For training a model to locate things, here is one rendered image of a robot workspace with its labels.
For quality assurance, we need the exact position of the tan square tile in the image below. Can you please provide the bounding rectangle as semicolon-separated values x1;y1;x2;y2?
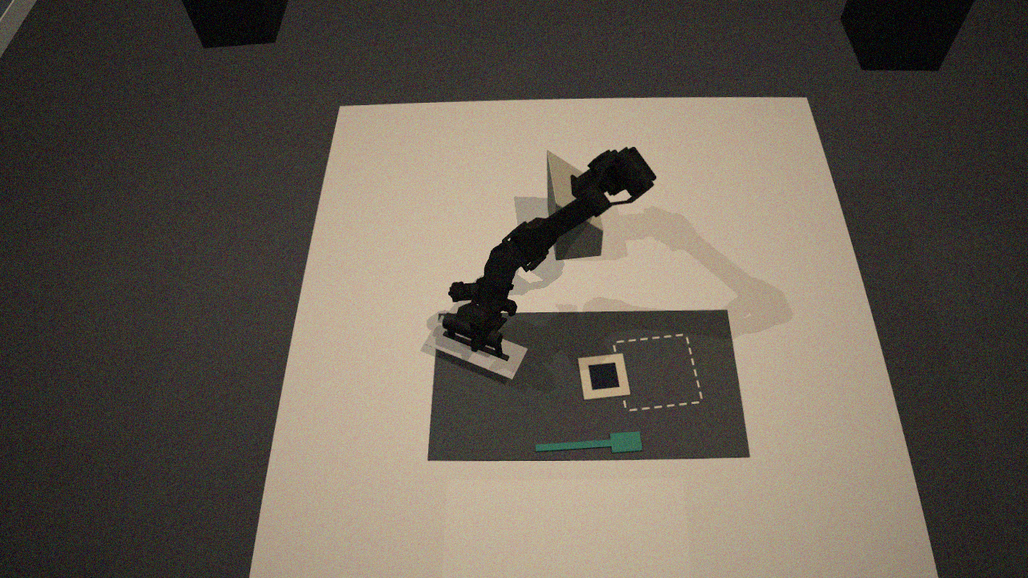
578;354;630;401

